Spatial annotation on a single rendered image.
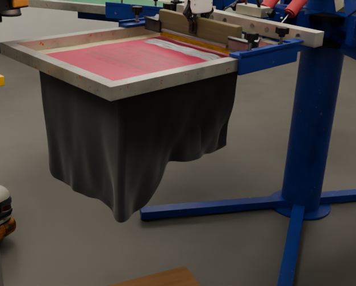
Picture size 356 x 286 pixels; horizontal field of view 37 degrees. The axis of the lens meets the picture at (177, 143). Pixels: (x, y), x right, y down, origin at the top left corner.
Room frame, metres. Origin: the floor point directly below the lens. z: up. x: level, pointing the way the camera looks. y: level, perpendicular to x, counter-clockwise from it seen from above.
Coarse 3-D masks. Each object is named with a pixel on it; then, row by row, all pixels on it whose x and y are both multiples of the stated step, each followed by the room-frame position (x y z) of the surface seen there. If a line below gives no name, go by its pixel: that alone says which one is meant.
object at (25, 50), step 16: (80, 32) 1.88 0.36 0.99; (96, 32) 1.90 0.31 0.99; (112, 32) 1.95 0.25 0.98; (128, 32) 2.01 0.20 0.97; (144, 32) 2.06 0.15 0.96; (0, 48) 1.69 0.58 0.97; (16, 48) 1.62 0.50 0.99; (32, 48) 1.73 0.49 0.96; (48, 48) 1.77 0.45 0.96; (32, 64) 1.54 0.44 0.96; (48, 64) 1.48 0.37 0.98; (64, 64) 1.46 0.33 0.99; (208, 64) 1.53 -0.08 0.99; (224, 64) 1.57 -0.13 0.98; (64, 80) 1.42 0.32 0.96; (80, 80) 1.36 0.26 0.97; (96, 80) 1.32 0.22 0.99; (128, 80) 1.34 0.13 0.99; (144, 80) 1.35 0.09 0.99; (160, 80) 1.39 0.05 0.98; (176, 80) 1.43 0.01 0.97; (192, 80) 1.47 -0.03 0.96; (112, 96) 1.27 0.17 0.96; (128, 96) 1.31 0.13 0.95
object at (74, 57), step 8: (136, 40) 1.96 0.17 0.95; (168, 40) 1.98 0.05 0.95; (176, 40) 1.99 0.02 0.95; (88, 48) 1.80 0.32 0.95; (96, 48) 1.81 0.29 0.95; (104, 48) 1.81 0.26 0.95; (144, 48) 1.84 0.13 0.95; (152, 48) 1.84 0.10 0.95; (160, 48) 1.85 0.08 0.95; (56, 56) 1.68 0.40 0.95; (64, 56) 1.68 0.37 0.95; (72, 56) 1.69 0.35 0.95; (80, 56) 1.69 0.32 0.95; (88, 56) 1.69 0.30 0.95; (72, 64) 1.59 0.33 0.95; (80, 64) 1.59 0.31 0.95; (88, 64) 1.60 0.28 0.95; (96, 64) 1.60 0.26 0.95
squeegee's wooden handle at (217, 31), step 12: (168, 12) 1.99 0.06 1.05; (180, 12) 1.97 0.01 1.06; (168, 24) 1.99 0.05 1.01; (180, 24) 1.94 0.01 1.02; (204, 24) 1.86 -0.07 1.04; (216, 24) 1.82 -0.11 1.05; (228, 24) 1.79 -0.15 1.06; (204, 36) 1.85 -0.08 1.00; (216, 36) 1.81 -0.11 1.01; (240, 36) 1.77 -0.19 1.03
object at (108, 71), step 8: (200, 48) 1.88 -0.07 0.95; (168, 56) 1.74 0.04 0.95; (176, 56) 1.75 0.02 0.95; (184, 56) 1.75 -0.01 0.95; (192, 56) 1.76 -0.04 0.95; (224, 56) 1.78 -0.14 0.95; (104, 64) 1.61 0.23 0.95; (192, 64) 1.65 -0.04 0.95; (96, 72) 1.52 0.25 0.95; (104, 72) 1.52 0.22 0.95; (112, 72) 1.52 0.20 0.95; (120, 72) 1.53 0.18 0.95; (128, 72) 1.53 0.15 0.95; (152, 72) 1.54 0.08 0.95; (112, 80) 1.44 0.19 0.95
